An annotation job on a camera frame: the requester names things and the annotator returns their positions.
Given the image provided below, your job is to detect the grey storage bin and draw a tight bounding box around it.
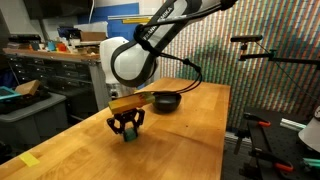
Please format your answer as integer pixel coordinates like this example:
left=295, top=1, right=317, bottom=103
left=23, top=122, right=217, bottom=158
left=0, top=93, right=69, bottom=149

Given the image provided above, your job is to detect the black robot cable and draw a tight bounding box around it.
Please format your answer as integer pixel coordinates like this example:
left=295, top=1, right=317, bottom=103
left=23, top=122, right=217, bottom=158
left=133, top=19, right=204, bottom=95

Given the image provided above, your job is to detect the yellow sticky note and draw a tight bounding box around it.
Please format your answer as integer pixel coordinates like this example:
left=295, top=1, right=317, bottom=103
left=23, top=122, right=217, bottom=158
left=19, top=152, right=40, bottom=167

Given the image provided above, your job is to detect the brown cardboard box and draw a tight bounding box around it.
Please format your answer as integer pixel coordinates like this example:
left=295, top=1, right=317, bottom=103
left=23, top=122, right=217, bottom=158
left=15, top=80, right=40, bottom=95

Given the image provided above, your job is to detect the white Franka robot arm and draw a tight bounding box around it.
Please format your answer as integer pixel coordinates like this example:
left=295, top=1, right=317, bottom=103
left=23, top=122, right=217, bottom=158
left=100, top=0, right=237, bottom=136

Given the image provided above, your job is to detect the grey drawer cabinet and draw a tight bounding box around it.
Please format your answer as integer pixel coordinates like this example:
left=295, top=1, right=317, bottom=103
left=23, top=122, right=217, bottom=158
left=4, top=48, right=110, bottom=122

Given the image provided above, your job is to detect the black clamp with orange handles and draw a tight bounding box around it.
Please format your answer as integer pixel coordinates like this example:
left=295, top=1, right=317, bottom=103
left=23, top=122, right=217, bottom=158
left=234, top=112, right=294, bottom=180

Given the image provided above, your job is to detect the black camera on stand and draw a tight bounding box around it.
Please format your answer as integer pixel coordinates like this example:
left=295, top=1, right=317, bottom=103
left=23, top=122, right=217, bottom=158
left=230, top=35, right=263, bottom=43

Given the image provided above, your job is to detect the green block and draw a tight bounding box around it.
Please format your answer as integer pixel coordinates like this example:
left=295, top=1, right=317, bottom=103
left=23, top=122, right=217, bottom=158
left=123, top=128, right=138, bottom=142

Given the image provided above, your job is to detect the white lamp shade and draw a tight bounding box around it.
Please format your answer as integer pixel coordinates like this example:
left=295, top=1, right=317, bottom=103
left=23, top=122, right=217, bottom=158
left=298, top=106, right=320, bottom=153

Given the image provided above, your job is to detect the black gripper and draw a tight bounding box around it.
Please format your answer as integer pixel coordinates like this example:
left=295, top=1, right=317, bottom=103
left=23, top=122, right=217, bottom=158
left=106, top=109, right=145, bottom=134

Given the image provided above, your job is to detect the yellow wrist camera box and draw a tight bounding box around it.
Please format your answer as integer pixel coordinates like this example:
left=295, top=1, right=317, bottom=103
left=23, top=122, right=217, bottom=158
left=109, top=92, right=155, bottom=114

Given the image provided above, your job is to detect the black bowl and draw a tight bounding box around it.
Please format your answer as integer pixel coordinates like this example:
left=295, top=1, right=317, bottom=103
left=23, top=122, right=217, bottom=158
left=153, top=92, right=182, bottom=113

